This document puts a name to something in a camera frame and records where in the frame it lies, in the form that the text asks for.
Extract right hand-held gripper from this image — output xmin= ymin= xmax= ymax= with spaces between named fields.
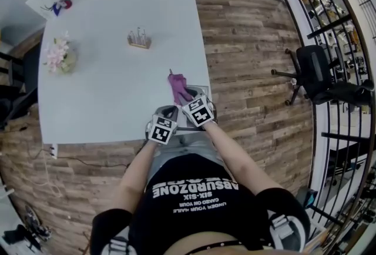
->
xmin=180 ymin=88 xmax=217 ymax=129

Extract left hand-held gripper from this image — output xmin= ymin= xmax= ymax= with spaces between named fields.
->
xmin=145 ymin=105 xmax=179 ymax=146

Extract purple cloth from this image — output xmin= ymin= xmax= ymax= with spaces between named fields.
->
xmin=167 ymin=69 xmax=194 ymax=105

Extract person's left forearm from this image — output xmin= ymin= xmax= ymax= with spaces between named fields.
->
xmin=116 ymin=140 xmax=161 ymax=215

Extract person's right forearm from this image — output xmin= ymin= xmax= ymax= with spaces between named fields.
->
xmin=202 ymin=122 xmax=276 ymax=199

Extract person's light blue jeans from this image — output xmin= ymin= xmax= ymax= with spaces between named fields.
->
xmin=147 ymin=129 xmax=224 ymax=182

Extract person's black printed t-shirt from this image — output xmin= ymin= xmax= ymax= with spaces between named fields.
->
xmin=90 ymin=153 xmax=311 ymax=255

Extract wooden holder with glass tubes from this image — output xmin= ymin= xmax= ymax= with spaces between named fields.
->
xmin=126 ymin=26 xmax=152 ymax=50

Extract round beige flower pot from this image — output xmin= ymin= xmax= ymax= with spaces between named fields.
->
xmin=57 ymin=48 xmax=79 ymax=75

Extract black office chair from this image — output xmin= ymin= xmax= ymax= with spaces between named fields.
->
xmin=271 ymin=44 xmax=375 ymax=106

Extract pink flower bouquet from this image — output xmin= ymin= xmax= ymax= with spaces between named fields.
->
xmin=43 ymin=31 xmax=71 ymax=73

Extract blue and red toy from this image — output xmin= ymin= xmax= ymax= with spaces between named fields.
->
xmin=52 ymin=0 xmax=73 ymax=17

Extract black metal railing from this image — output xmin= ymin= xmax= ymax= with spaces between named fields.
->
xmin=278 ymin=0 xmax=376 ymax=251

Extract black equipment pile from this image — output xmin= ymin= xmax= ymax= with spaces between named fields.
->
xmin=2 ymin=203 xmax=53 ymax=252

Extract black floor cable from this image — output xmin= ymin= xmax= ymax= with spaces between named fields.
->
xmin=56 ymin=156 xmax=132 ymax=169

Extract white floor cable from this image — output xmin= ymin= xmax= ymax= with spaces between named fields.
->
xmin=42 ymin=156 xmax=63 ymax=199

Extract black chair with frame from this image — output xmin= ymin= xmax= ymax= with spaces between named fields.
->
xmin=0 ymin=49 xmax=41 ymax=131

